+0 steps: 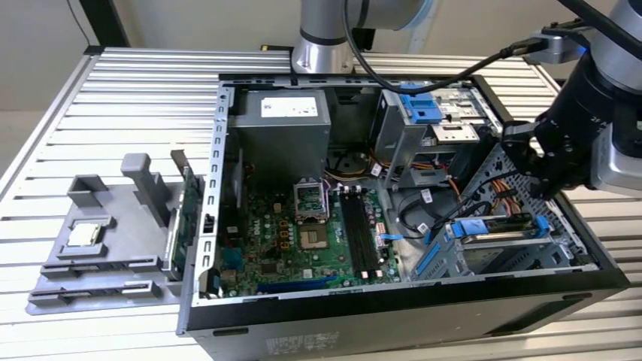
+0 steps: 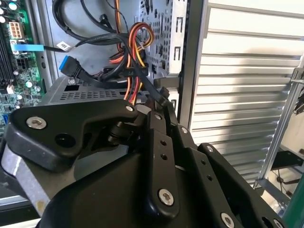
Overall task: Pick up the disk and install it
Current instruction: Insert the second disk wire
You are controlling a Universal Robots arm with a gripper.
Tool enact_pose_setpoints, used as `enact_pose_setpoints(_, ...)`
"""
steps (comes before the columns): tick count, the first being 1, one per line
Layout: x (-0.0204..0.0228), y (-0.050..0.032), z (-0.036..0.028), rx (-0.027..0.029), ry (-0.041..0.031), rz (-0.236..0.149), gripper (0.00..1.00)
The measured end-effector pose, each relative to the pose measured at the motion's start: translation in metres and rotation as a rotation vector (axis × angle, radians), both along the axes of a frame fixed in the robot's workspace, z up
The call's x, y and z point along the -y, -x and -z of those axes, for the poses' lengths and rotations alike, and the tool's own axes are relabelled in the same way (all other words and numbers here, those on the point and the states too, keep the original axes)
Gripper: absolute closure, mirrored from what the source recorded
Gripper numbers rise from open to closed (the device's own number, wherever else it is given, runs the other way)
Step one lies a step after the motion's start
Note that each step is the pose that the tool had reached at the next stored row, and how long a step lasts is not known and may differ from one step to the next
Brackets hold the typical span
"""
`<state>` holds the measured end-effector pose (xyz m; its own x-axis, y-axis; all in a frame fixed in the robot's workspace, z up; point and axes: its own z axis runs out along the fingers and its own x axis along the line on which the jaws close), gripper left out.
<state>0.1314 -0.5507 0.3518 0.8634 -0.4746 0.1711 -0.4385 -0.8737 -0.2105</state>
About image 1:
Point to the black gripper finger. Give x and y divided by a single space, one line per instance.
520 144
569 173

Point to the hard disk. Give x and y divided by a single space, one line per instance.
469 228

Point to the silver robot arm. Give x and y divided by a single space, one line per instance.
321 22

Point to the blue plastic drive latch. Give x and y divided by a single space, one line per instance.
418 107

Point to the grey metal drive cage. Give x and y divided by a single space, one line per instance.
401 150

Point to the black round fan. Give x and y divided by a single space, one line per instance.
349 162

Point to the black RAM slot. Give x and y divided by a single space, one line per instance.
365 233
353 233
370 233
358 233

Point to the metal locking lever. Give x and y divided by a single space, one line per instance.
329 199

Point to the grey power supply unit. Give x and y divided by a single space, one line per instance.
281 146

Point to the CPU socket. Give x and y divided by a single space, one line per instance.
316 237

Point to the green motherboard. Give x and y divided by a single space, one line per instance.
321 263

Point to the black open PC case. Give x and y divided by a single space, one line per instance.
401 319

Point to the yellow black bar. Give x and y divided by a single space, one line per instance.
276 47

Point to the blue expansion slot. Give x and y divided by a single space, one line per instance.
296 286

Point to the green graphics card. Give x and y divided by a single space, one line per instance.
190 210

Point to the grey parts rack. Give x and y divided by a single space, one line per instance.
126 240

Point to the silver CPU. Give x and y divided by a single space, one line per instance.
86 234

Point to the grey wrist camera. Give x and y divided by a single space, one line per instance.
617 165
563 49

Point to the black frame post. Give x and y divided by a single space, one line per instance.
107 22

